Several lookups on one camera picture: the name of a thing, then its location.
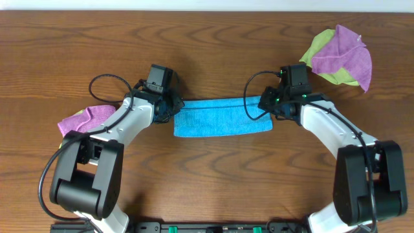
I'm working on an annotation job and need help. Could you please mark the blue microfiber cloth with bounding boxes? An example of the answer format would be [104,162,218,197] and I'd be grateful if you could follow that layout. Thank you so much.
[173,96,273,138]

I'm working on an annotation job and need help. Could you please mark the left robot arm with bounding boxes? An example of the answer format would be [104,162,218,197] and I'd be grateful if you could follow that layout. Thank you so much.
[49,87,184,232]

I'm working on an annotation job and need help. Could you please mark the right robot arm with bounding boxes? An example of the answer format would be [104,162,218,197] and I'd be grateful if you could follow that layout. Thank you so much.
[258,87,408,232]

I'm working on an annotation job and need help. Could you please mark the green cloth right pile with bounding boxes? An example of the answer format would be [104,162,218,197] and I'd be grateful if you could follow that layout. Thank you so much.
[299,28,360,87]

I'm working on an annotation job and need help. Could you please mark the purple cloth right pile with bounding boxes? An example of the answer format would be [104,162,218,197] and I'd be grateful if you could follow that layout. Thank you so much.
[310,25,373,93]

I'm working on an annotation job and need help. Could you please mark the purple folded cloth left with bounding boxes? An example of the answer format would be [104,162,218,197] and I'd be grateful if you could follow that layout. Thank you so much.
[63,105,116,137]

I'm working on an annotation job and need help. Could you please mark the green folded cloth left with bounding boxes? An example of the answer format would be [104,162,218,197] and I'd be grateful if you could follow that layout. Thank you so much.
[58,109,85,136]

